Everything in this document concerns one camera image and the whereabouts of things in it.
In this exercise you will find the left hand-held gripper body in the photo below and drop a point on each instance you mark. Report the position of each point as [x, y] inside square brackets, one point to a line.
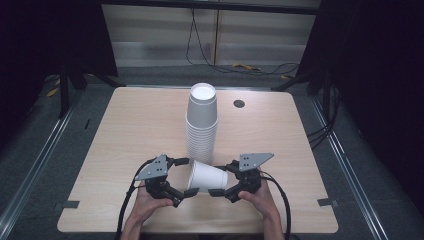
[155, 170]

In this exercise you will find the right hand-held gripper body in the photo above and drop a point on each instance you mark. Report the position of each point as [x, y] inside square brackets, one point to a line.
[250, 173]

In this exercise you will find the single white paper cup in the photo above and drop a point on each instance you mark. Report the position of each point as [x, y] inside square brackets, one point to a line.
[208, 178]

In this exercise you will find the stack of white paper cups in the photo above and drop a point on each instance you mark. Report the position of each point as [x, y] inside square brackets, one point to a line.
[201, 123]

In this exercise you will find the person's right hand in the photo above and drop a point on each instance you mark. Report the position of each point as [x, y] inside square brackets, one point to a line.
[260, 200]

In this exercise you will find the person's left hand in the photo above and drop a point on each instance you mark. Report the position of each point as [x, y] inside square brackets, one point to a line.
[148, 205]

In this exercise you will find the round black table grommet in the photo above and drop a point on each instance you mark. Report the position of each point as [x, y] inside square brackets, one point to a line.
[239, 103]

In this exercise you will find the grey tape strip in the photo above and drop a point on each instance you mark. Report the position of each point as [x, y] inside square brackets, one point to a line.
[71, 204]
[327, 202]

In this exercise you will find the black metal stand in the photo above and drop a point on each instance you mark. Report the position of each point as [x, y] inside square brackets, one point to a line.
[64, 90]
[293, 80]

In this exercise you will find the yellow floor tape scrap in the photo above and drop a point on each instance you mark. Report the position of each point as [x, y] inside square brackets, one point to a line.
[52, 92]
[246, 66]

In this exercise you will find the dark curtain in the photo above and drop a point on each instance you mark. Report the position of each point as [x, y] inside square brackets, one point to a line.
[376, 83]
[50, 36]

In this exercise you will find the black overhead beam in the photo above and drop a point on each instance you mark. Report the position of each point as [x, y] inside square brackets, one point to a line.
[213, 6]

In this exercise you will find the metal floor rail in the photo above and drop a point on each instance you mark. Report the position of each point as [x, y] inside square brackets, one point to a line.
[346, 166]
[36, 166]

